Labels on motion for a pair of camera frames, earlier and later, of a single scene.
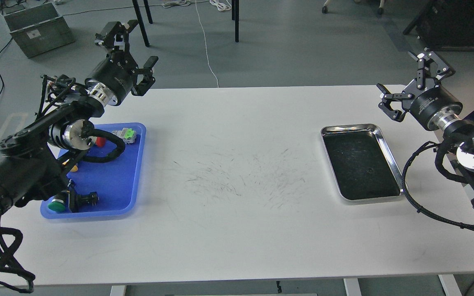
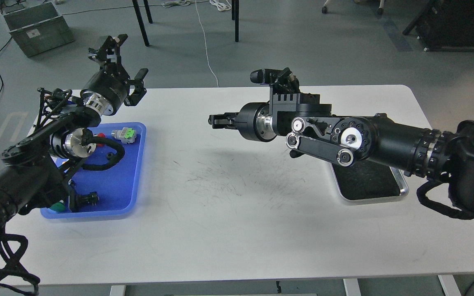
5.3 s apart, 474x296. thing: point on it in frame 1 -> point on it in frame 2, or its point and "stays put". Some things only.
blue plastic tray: [117, 182] stays put
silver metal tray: [362, 166] stays put
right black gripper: [435, 108] -> [253, 121]
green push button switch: [57, 205] stays put
